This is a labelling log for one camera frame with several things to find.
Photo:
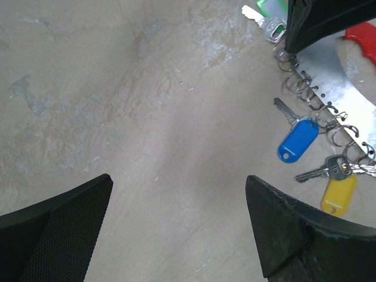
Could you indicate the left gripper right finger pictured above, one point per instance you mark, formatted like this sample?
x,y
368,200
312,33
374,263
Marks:
x,y
297,242

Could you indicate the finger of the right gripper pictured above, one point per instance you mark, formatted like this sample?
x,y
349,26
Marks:
x,y
308,21

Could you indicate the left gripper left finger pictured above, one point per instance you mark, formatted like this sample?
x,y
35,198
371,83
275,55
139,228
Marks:
x,y
54,240

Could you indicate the key with green tag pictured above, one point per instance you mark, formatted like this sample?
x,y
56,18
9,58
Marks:
x,y
271,18

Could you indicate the key with yellow tag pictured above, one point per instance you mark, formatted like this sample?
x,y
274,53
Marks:
x,y
342,182

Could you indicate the key with blue tag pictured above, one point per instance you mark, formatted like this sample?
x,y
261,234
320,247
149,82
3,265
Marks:
x,y
304,130

